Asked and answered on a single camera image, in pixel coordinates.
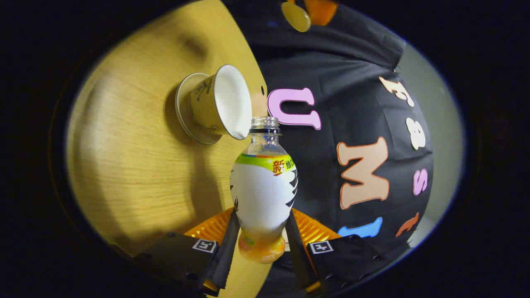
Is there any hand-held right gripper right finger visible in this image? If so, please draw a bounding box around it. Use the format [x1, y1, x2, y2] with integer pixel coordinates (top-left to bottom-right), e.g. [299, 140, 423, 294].
[285, 208, 410, 297]

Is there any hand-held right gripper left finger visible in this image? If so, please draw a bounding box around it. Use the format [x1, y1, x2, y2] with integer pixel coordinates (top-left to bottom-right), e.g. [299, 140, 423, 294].
[132, 207, 241, 298]

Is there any cream teacup lid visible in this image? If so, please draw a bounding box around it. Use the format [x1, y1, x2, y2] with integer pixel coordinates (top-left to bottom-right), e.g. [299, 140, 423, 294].
[281, 1, 311, 33]

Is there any clear water bottle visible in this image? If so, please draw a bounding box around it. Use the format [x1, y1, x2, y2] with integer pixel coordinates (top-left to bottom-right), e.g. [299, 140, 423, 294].
[230, 116, 299, 264]

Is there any cream teacup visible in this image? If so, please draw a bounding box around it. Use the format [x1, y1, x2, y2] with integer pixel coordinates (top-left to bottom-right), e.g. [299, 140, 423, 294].
[190, 64, 253, 140]

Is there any black backdrop cloth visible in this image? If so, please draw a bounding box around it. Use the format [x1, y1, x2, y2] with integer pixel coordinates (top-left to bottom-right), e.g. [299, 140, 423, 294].
[222, 0, 435, 297]

